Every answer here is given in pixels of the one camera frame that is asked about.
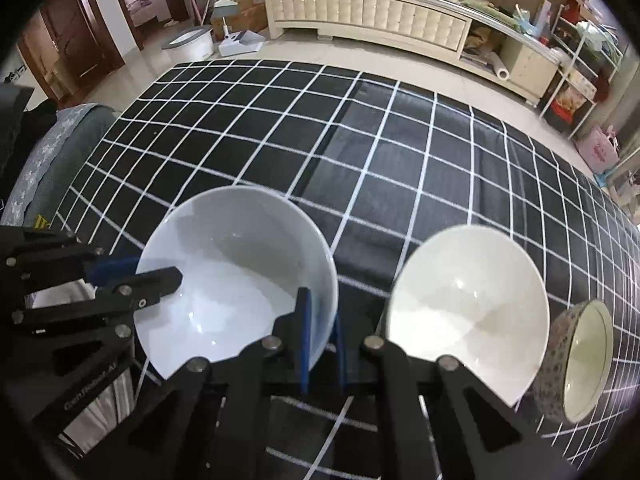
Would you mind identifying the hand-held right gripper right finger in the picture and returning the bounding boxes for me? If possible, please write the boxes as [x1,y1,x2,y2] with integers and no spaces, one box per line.
[332,310,576,480]

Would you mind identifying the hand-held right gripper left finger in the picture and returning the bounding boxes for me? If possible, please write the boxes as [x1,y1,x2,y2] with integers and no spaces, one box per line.
[125,286,316,480]

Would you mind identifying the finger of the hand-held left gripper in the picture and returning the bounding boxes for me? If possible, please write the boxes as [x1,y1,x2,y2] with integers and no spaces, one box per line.
[12,266,183,381]
[0,227,143,288]

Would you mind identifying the bluish white bowl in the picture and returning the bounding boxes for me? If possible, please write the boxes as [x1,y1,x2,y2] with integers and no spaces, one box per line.
[135,186,340,381]

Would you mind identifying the cream white bowl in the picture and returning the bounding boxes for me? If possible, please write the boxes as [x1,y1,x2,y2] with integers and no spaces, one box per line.
[386,225,551,408]

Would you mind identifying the small flower-patterned bowl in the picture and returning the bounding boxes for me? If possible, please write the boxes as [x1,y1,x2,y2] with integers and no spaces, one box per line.
[530,299,615,425]

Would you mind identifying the grey-blue sofa cover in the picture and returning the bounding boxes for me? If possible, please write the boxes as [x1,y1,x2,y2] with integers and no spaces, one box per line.
[0,102,121,231]

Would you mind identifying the black panel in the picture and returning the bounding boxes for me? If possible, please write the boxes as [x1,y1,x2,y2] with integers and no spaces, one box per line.
[0,85,36,128]

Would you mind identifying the black checked tablecloth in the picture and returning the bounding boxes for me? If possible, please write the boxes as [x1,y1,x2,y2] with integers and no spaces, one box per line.
[50,60,640,480]

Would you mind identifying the brown wooden door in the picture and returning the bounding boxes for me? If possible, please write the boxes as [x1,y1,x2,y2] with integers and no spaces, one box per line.
[17,0,126,106]

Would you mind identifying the white bucket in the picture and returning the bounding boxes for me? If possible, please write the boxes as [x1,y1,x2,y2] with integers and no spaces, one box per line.
[161,25,215,61]

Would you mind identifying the white dustpan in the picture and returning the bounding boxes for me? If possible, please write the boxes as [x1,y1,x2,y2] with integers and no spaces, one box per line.
[217,30,263,57]

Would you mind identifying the broom sticks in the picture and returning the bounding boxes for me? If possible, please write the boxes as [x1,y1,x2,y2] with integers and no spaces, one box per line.
[182,0,207,27]

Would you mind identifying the brown cardboard box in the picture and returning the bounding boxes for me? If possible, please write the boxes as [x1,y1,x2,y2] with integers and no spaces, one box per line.
[210,0,268,36]

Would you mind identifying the pink bag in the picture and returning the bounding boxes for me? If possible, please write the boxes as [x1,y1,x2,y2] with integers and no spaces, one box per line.
[575,127,621,173]

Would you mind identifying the white paper roll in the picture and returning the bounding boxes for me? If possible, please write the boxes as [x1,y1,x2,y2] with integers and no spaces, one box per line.
[487,50,511,82]

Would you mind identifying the cream television cabinet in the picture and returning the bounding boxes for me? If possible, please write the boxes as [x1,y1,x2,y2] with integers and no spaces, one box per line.
[262,0,561,106]

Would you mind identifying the dark wooden door frame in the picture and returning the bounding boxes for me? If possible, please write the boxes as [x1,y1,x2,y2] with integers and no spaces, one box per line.
[105,0,191,51]

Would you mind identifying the white wire shelf rack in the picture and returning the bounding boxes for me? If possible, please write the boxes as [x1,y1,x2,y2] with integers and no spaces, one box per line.
[537,0,631,141]

